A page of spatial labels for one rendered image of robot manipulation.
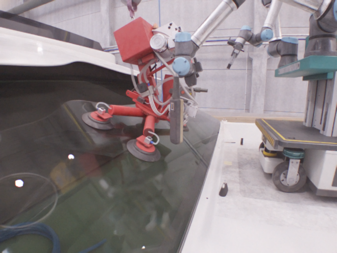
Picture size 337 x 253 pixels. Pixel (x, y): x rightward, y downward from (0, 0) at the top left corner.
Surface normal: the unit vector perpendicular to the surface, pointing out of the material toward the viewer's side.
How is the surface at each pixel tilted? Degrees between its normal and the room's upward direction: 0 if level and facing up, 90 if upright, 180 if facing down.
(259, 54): 90
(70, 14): 90
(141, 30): 90
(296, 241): 5
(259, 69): 90
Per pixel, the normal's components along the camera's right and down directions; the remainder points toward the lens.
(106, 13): -0.33, 0.20
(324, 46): -0.52, -0.13
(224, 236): -0.06, -0.93
